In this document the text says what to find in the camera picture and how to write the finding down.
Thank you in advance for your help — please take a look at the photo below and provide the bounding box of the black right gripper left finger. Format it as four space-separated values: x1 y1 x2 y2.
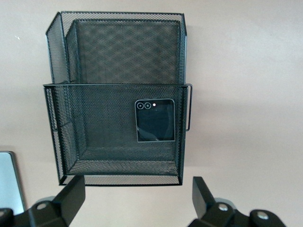
0 176 86 227

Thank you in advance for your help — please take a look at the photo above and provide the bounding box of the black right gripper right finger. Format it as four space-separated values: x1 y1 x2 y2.
189 176 288 227

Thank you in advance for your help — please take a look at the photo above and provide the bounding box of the small black flip phone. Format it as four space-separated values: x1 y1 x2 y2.
134 99 176 143

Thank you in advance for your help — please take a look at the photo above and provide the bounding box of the silver laptop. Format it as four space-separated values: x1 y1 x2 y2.
0 151 26 213

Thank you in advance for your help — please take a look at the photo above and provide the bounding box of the black wire mesh basket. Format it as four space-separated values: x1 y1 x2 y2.
43 10 194 187

